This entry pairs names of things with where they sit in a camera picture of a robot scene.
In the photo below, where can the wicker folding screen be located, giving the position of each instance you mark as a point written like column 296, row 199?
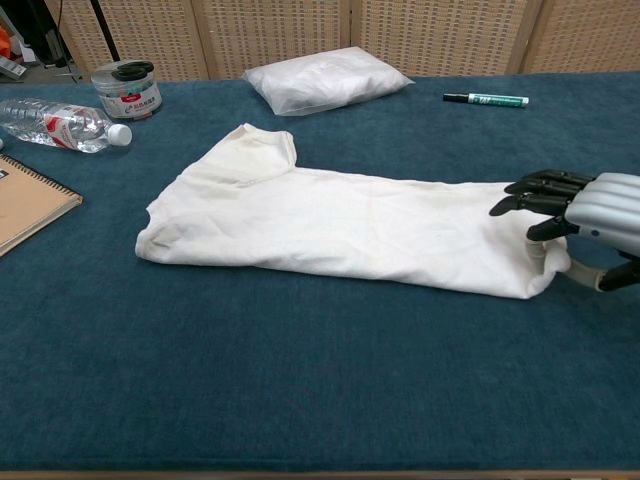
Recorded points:
column 270, row 35

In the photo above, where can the clear plastic water bottle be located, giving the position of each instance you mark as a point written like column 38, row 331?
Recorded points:
column 60, row 127

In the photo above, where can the white short-sleeve t-shirt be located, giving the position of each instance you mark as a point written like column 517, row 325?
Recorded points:
column 325, row 225

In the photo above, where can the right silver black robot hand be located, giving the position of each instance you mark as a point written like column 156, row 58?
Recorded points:
column 610, row 210

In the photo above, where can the clear round plastic jar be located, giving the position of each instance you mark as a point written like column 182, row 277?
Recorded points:
column 130, row 102

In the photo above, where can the brown spiral notebook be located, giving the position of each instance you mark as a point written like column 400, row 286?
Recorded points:
column 30, row 205

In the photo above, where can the clear bag of white fabric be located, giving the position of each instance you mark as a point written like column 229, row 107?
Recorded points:
column 325, row 80

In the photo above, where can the teal carpet table mat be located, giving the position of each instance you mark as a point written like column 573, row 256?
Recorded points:
column 300, row 390

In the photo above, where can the black tripod stand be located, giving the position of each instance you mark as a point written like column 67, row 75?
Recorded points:
column 107, row 30

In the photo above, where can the green marker with black cap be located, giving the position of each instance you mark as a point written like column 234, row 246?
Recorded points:
column 490, row 101

